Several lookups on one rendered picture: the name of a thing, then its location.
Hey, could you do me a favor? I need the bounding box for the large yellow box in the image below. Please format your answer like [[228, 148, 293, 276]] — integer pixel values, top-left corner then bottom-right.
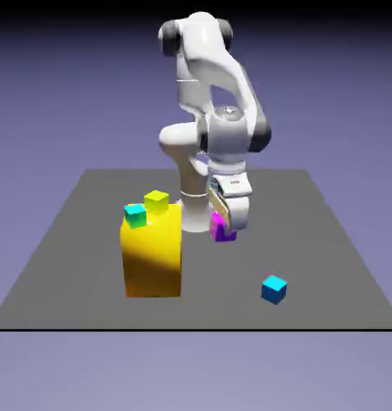
[[119, 202, 183, 299]]

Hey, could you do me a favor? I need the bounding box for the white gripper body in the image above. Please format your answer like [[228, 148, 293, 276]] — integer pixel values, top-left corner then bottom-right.
[[207, 181, 251, 234]]

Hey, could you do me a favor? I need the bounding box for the small yellow-green cube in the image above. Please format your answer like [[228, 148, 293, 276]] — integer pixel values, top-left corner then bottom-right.
[[143, 189, 170, 216]]

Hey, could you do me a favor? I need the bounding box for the small teal cube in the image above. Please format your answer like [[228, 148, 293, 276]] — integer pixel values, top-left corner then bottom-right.
[[124, 203, 148, 230]]

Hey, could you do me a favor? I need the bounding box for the small magenta cube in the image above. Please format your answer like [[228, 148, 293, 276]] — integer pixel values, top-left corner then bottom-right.
[[209, 211, 238, 243]]

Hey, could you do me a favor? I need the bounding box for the small blue cube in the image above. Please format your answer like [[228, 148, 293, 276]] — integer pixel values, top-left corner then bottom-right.
[[260, 275, 288, 305]]

